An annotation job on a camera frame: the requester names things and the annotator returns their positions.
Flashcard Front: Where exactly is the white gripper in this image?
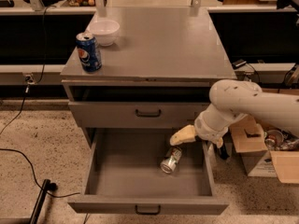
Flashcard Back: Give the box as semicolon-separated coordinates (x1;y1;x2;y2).
170;113;228;148

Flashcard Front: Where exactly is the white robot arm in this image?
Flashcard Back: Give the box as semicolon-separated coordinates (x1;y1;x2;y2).
170;79;299;147

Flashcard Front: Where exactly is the grey drawer cabinet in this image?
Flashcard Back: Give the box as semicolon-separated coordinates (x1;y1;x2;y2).
61;7;235;142

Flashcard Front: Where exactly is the open grey middle drawer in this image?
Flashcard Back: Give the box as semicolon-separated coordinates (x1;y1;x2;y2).
68;129;228;215

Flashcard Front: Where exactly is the closed grey top drawer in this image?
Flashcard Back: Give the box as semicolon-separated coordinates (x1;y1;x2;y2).
69;102;208;129

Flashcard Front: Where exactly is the blue pepsi can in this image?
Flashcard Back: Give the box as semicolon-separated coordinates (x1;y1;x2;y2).
76;32;102;72

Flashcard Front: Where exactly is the cardboard box with cans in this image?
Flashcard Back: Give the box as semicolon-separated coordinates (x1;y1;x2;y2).
230;115;299;184

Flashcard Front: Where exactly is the small black device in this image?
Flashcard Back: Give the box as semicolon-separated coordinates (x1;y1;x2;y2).
232;59;247;69

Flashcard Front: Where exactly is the white ceramic bowl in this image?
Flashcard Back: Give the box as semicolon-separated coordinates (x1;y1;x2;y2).
87;19;120;47

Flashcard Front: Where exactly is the black metal stand leg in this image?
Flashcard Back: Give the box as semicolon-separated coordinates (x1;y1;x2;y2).
29;179;57;224

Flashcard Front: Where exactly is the black floor cable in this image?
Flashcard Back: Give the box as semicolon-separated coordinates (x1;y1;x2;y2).
0;91;92;224

